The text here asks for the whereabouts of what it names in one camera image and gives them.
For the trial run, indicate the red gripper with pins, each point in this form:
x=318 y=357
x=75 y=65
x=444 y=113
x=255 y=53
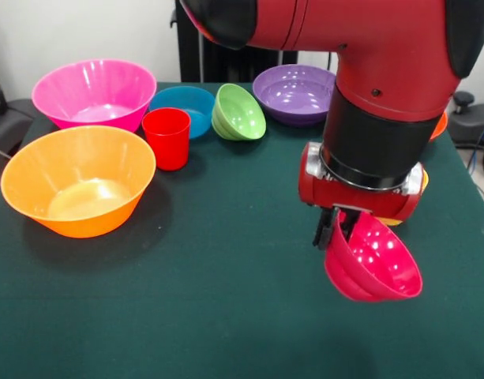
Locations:
x=356 y=197

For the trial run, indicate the small crimson bowl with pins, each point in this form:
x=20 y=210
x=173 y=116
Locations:
x=376 y=264

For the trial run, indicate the green bowl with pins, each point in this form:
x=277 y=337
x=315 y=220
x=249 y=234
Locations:
x=241 y=114

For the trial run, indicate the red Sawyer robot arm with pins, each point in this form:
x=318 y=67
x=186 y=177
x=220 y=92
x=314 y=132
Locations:
x=383 y=71

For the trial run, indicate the yellow cup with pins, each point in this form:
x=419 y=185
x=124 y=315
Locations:
x=389 y=221

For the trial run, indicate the purple bowl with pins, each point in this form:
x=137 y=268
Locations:
x=293 y=94

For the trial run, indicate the red-orange bowl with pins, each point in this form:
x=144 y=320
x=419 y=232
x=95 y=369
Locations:
x=439 y=126

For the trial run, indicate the dark green tablecloth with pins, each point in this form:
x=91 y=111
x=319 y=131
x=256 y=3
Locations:
x=186 y=296

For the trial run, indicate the red cup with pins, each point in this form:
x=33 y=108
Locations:
x=166 y=142

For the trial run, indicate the blue bowl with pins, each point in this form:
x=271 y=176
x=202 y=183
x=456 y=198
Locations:
x=186 y=102

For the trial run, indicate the large orange bowl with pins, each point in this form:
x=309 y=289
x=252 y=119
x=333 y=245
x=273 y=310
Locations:
x=77 y=177

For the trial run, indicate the large pink bowl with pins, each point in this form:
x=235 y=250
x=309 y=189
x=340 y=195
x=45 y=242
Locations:
x=95 y=91

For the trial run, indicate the black pedestal foot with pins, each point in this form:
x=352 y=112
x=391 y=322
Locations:
x=8 y=122
x=470 y=118

